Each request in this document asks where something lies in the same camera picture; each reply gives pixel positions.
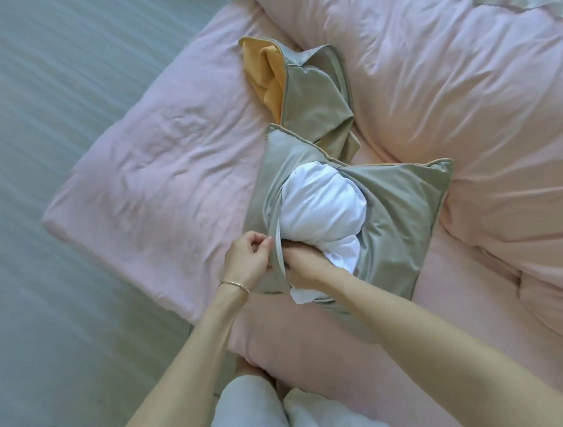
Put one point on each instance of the person's left hand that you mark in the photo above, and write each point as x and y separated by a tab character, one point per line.
246	264

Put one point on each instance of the person's right hand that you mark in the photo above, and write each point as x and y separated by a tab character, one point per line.
307	266

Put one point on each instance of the white cushion insert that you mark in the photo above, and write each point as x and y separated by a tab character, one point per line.
323	209

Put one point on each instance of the grey-green cushion cover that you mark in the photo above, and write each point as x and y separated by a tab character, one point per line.
309	98
398	224

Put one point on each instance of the person's left forearm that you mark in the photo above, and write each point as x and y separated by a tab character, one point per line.
177	378

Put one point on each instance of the person's right forearm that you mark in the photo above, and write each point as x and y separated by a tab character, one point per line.
469	361

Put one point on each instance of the person's white trousers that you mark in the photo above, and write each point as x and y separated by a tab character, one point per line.
248	413

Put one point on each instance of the pink bed sheet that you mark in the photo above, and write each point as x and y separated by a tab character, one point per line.
168	178

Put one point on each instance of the pink duvet with white ruffle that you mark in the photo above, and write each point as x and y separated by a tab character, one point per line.
443	73

